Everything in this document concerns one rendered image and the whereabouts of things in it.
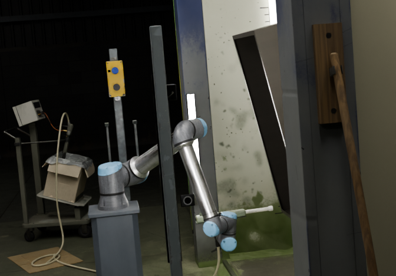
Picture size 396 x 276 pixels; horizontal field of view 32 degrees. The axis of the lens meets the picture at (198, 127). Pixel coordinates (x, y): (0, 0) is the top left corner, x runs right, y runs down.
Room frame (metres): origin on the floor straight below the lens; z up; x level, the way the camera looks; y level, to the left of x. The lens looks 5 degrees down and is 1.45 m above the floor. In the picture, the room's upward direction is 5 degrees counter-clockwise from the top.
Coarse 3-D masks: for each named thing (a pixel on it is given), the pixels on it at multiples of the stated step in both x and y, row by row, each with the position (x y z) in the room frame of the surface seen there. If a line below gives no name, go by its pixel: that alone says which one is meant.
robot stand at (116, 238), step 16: (96, 208) 4.14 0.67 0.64; (128, 208) 4.06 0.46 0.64; (96, 224) 3.98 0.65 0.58; (112, 224) 3.99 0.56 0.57; (128, 224) 4.00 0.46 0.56; (96, 240) 3.99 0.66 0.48; (112, 240) 3.99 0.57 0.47; (128, 240) 4.00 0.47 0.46; (96, 256) 4.00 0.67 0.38; (112, 256) 3.99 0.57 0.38; (128, 256) 4.00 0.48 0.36; (96, 272) 4.00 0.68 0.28; (112, 272) 3.98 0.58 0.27; (128, 272) 4.00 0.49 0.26
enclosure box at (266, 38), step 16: (256, 32) 3.79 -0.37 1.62; (272, 32) 3.80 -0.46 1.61; (240, 48) 4.39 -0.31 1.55; (256, 48) 4.40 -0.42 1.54; (272, 48) 3.80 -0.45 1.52; (240, 64) 4.37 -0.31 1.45; (256, 64) 4.40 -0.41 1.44; (272, 64) 3.80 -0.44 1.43; (256, 80) 4.40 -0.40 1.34; (272, 80) 3.80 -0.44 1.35; (256, 96) 4.40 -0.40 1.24; (272, 96) 3.80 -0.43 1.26; (256, 112) 4.40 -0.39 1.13; (272, 112) 4.42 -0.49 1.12; (272, 128) 4.42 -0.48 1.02; (272, 144) 4.42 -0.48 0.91; (272, 160) 4.42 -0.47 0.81; (272, 176) 4.39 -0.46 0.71; (288, 192) 4.43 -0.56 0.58; (288, 208) 4.43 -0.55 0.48
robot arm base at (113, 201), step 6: (120, 192) 4.08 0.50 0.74; (102, 198) 4.08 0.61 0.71; (108, 198) 4.05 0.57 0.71; (114, 198) 4.05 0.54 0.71; (120, 198) 4.07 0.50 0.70; (126, 198) 4.13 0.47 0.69; (102, 204) 4.07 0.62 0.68; (108, 204) 4.04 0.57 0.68; (114, 204) 4.04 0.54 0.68; (120, 204) 4.05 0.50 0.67; (126, 204) 4.09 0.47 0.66; (102, 210) 4.06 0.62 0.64; (108, 210) 4.04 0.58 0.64; (114, 210) 4.04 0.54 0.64
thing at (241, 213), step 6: (234, 210) 4.14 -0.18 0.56; (240, 210) 4.13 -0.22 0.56; (246, 210) 4.14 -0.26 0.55; (252, 210) 4.14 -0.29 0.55; (258, 210) 4.15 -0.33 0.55; (264, 210) 4.15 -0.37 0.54; (270, 210) 4.15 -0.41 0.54; (198, 216) 4.09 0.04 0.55; (240, 216) 4.13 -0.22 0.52; (198, 222) 4.08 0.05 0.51; (216, 246) 4.13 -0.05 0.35
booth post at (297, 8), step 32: (288, 0) 2.02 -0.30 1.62; (320, 0) 2.00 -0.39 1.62; (288, 32) 2.04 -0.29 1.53; (288, 64) 2.07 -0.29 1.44; (352, 64) 2.02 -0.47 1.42; (288, 96) 2.09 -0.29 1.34; (352, 96) 2.01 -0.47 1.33; (288, 128) 2.12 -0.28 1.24; (320, 128) 2.00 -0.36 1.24; (352, 128) 2.01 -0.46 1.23; (288, 160) 2.15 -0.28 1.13; (320, 160) 2.00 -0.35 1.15; (320, 192) 2.00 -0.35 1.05; (352, 192) 2.01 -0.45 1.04; (320, 224) 2.00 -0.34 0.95; (352, 224) 2.01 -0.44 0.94; (320, 256) 2.00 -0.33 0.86; (352, 256) 2.01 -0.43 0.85
